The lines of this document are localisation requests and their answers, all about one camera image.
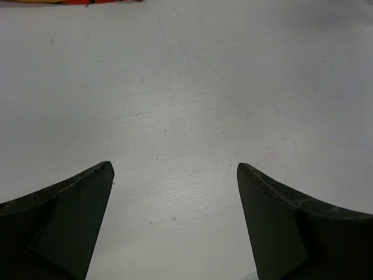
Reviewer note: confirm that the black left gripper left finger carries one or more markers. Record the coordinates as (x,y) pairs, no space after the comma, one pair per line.
(51,233)

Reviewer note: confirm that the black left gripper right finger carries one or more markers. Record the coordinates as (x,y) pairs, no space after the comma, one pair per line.
(296,236)

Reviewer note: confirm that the orange camouflage folded trousers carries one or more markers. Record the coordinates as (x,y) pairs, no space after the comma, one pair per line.
(34,4)

